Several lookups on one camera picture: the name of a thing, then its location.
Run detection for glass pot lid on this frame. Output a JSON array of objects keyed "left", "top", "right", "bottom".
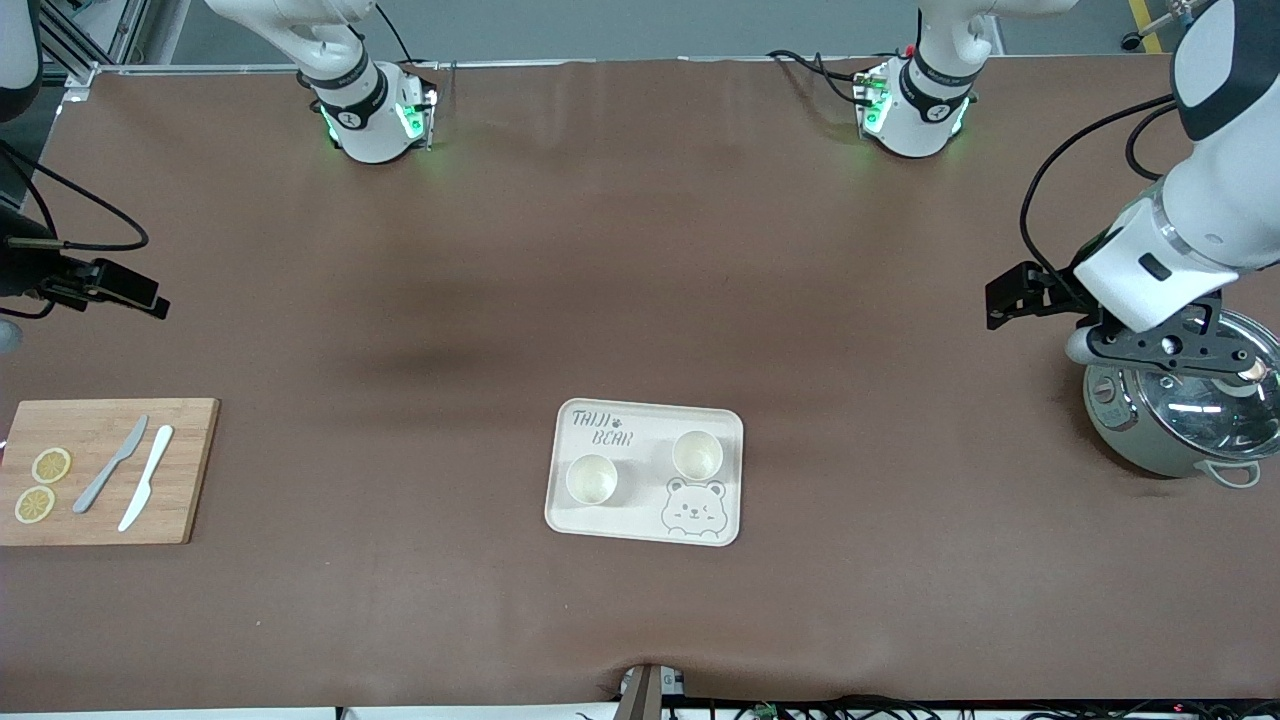
[{"left": 1122, "top": 310, "right": 1280, "bottom": 462}]

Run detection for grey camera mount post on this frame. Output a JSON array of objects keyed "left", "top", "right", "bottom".
[{"left": 615, "top": 662, "right": 687, "bottom": 720}]

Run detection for white IKEA cup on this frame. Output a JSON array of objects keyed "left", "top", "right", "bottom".
[
  {"left": 565, "top": 453, "right": 619, "bottom": 506},
  {"left": 671, "top": 429, "right": 724, "bottom": 482}
]

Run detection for aluminium frame structure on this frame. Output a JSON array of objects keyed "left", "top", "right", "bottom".
[{"left": 40, "top": 0, "right": 151, "bottom": 101}]

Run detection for grey plastic knife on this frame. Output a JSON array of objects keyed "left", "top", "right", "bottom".
[{"left": 72, "top": 414, "right": 149, "bottom": 515}]

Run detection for black left arm base cables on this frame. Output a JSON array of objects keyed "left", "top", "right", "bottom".
[{"left": 767, "top": 48, "right": 873, "bottom": 107}]

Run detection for black caster wheel stand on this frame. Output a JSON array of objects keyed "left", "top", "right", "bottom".
[{"left": 1120, "top": 0, "right": 1201, "bottom": 52}]

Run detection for grey-green cooking pot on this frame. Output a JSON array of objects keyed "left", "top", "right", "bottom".
[{"left": 1083, "top": 308, "right": 1280, "bottom": 490}]

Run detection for black right arm base cable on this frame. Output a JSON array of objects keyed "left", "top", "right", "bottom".
[{"left": 375, "top": 0, "right": 419, "bottom": 67}]

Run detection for cream bear print tray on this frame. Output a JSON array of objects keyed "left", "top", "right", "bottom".
[{"left": 544, "top": 398, "right": 745, "bottom": 548}]

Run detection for bamboo cutting board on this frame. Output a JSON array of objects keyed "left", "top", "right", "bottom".
[{"left": 0, "top": 398, "right": 221, "bottom": 547}]

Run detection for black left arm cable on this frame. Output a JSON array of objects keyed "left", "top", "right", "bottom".
[{"left": 1019, "top": 93, "right": 1183, "bottom": 293}]

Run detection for white plastic knife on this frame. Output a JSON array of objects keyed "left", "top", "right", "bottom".
[{"left": 118, "top": 425, "right": 175, "bottom": 533}]

